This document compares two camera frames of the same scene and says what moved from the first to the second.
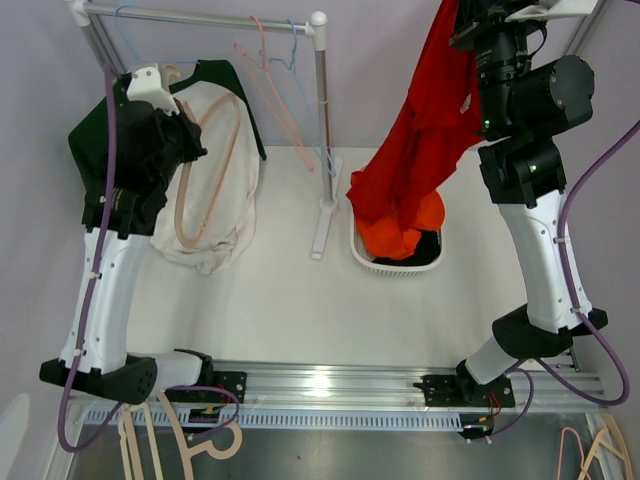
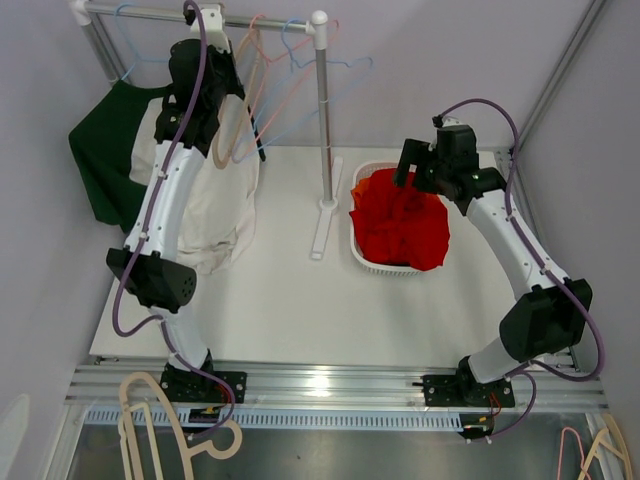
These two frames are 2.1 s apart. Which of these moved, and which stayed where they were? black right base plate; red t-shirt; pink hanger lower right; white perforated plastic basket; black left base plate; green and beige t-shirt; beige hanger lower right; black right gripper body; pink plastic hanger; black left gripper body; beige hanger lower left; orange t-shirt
Moved: pink plastic hanger; red t-shirt; black right gripper body; black left gripper body; orange t-shirt
Stayed: green and beige t-shirt; black left base plate; black right base plate; beige hanger lower left; pink hanger lower right; beige hanger lower right; white perforated plastic basket
